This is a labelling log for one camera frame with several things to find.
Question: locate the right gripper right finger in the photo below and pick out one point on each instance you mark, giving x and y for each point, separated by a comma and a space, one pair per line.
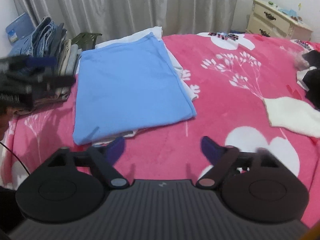
254, 185

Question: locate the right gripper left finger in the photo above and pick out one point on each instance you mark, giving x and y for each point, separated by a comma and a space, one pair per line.
70, 185

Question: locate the light blue t-shirt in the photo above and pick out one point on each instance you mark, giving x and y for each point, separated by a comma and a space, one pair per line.
126, 87

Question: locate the operator left hand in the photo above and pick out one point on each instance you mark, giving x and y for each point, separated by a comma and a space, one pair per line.
4, 121

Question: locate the stack of folded jeans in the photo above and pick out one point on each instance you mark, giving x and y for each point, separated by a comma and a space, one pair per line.
48, 50

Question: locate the blue plastic package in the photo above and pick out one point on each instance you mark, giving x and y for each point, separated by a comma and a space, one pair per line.
19, 28

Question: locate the dark green rack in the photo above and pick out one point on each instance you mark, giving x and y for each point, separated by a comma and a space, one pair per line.
86, 41

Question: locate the white knit sweater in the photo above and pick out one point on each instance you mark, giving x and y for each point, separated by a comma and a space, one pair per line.
292, 114

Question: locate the grey curtain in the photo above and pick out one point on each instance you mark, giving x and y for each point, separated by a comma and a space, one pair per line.
118, 18

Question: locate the pink floral bed blanket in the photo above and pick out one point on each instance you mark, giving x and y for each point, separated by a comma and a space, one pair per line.
230, 86

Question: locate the black garment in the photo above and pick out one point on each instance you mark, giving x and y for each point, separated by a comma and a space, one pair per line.
311, 78

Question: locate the folded white garment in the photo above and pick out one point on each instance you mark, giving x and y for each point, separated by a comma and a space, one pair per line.
175, 64

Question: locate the cream nightstand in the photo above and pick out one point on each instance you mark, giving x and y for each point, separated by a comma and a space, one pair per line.
267, 20

